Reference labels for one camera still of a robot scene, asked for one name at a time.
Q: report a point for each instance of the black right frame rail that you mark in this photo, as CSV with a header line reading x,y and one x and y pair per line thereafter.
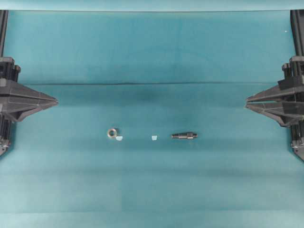
x,y
297,25

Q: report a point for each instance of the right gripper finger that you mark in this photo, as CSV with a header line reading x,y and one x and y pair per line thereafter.
x,y
285,113
286,90

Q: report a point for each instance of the teal table cloth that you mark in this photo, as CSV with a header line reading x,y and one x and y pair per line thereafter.
x,y
150,67

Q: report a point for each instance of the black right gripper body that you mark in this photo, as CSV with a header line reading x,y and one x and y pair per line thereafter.
x,y
294,69

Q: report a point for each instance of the white tape marker left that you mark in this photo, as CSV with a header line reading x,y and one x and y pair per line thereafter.
x,y
119,138

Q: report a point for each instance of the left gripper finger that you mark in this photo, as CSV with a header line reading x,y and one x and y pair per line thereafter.
x,y
17,112
14,89

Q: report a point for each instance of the silver metal washer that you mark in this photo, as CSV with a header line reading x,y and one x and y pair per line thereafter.
x,y
112,133

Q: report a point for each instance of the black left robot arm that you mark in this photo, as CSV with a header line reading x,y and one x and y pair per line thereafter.
x,y
17,101

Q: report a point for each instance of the black frame rail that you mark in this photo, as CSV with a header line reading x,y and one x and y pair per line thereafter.
x,y
3,27
297,25

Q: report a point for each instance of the black left frame rail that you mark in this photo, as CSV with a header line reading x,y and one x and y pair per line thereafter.
x,y
3,27

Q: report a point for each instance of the dark threaded metal shaft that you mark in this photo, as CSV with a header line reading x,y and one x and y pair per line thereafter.
x,y
186,136

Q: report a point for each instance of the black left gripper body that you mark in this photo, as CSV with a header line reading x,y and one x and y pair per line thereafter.
x,y
9,71

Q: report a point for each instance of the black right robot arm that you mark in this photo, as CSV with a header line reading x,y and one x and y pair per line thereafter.
x,y
297,131

